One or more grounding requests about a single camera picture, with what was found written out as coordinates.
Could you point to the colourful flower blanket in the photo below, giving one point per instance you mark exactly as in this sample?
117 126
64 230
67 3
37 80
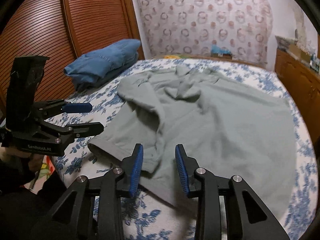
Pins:
176 56

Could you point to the brown louvered wardrobe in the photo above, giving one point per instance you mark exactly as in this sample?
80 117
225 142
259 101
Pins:
62 30

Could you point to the grey-green shorts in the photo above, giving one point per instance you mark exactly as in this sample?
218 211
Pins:
228 127

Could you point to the ring-patterned sheer curtain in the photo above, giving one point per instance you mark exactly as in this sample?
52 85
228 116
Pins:
195 27

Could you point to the person's left hand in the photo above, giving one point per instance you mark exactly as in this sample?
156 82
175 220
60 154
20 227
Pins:
34 160

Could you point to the long wooden sideboard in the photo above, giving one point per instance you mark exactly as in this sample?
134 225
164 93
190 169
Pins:
303 86

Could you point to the folded blue jeans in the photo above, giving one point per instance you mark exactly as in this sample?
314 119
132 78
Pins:
97 67

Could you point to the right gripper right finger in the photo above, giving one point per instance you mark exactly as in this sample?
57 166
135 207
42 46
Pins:
247 216

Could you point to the cardboard box on sideboard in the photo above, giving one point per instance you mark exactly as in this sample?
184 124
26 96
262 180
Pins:
300 54

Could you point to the cardboard box with blue bag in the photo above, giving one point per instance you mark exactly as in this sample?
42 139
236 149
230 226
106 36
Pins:
225 53

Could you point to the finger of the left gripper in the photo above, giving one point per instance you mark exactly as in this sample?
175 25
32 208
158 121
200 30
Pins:
70 107
77 129

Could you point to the beige lace side curtain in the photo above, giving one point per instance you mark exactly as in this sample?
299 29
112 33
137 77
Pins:
300 26

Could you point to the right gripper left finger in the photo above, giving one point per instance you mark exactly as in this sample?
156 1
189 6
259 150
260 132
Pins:
91 208

